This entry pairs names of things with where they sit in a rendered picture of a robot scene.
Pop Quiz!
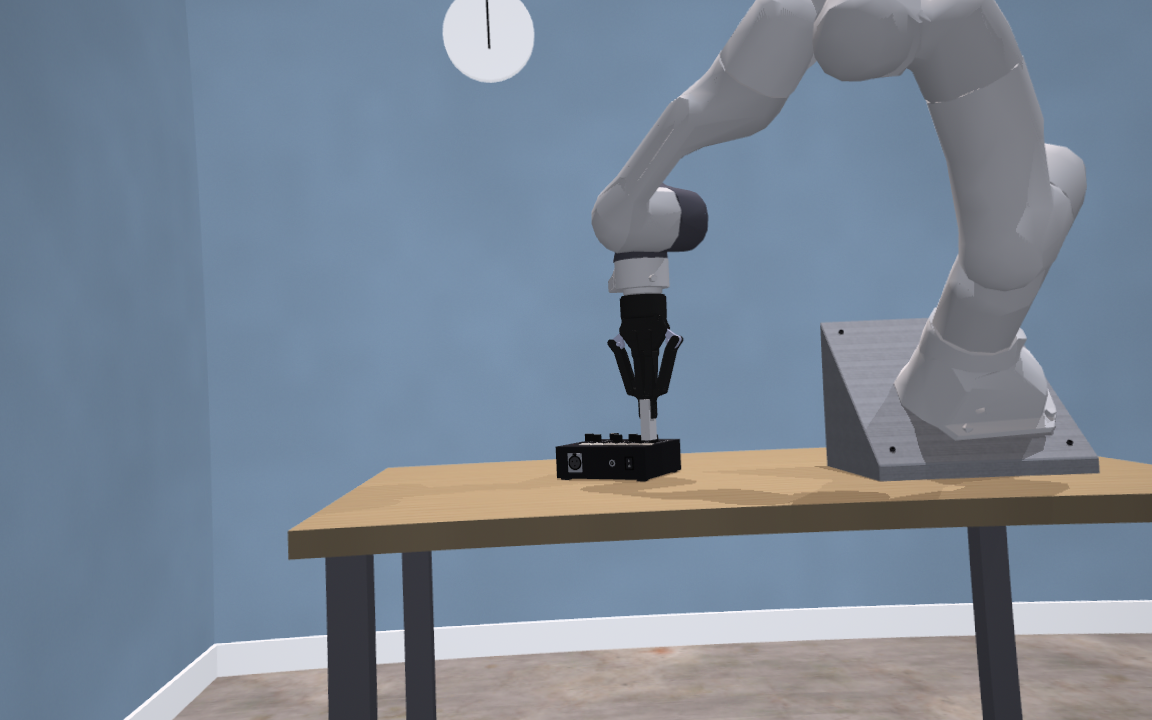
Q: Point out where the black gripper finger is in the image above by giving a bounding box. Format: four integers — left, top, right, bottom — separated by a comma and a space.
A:
607, 329, 646, 440
643, 328, 683, 440

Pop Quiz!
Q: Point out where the black lighting desk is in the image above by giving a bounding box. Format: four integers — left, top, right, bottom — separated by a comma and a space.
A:
556, 433, 681, 482

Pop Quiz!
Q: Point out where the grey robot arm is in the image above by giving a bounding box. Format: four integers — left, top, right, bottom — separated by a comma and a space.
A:
592, 0, 1087, 440

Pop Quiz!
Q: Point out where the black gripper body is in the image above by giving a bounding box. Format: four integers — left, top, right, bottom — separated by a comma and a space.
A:
619, 294, 670, 351

